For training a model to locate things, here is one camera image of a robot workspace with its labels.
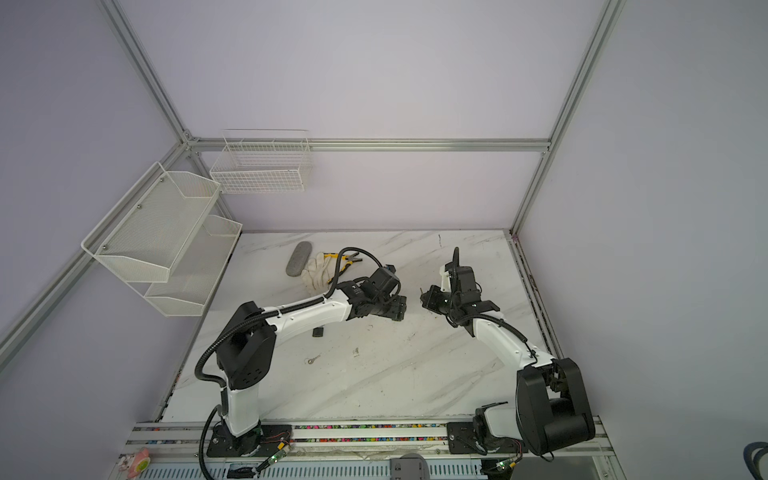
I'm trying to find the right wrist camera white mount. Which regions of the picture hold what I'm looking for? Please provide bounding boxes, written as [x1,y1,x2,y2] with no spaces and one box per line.
[439,263,453,294]

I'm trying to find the white wire basket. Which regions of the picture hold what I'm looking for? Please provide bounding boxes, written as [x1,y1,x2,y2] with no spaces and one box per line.
[209,129,313,194]

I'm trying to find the yellow black pliers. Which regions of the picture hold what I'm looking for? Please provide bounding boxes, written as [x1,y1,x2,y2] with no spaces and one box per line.
[322,252,363,285]

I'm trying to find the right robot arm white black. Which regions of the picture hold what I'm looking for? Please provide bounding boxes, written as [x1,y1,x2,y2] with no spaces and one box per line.
[420,260,596,457]

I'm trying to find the pink tape roll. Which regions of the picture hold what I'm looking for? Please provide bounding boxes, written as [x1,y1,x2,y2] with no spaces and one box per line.
[118,448,151,479]

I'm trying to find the grey oval sharpening stone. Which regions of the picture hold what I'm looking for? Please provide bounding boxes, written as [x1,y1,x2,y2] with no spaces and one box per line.
[285,241,313,278]

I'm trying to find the white two-tier mesh shelf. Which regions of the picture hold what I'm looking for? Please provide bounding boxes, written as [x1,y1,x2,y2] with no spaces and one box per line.
[81,163,242,317]

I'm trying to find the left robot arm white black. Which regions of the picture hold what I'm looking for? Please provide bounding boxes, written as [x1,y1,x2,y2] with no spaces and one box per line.
[194,265,407,457]

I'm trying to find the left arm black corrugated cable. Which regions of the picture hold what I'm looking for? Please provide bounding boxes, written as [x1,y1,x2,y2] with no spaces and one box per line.
[193,246,385,480]

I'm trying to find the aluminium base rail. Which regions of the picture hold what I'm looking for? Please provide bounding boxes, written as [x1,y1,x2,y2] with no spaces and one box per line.
[109,420,625,479]

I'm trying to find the grey round object bottom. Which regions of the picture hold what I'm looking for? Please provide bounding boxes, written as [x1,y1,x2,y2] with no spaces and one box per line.
[389,453,431,480]

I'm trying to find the white work glove yellow cuff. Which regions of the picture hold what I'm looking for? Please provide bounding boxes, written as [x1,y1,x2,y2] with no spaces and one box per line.
[300,252,336,295]

